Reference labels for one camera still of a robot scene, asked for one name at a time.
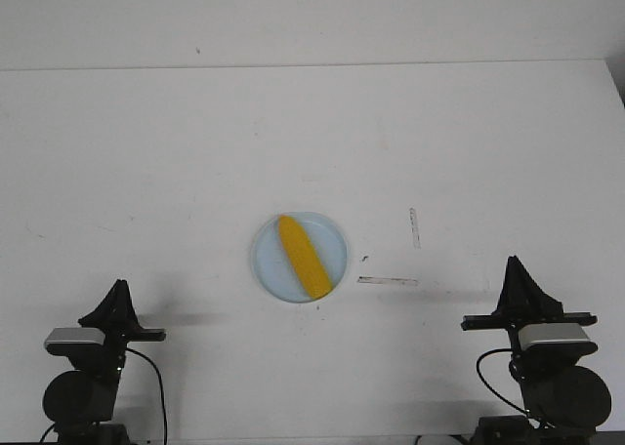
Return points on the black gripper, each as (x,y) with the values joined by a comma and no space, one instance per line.
(117,340)
(521,291)

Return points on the light blue plate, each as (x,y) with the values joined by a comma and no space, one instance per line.
(273,268)

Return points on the yellow corn cob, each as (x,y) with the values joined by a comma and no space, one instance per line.
(303,258)

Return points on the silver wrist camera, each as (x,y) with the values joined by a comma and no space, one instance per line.
(556,336)
(76,336)

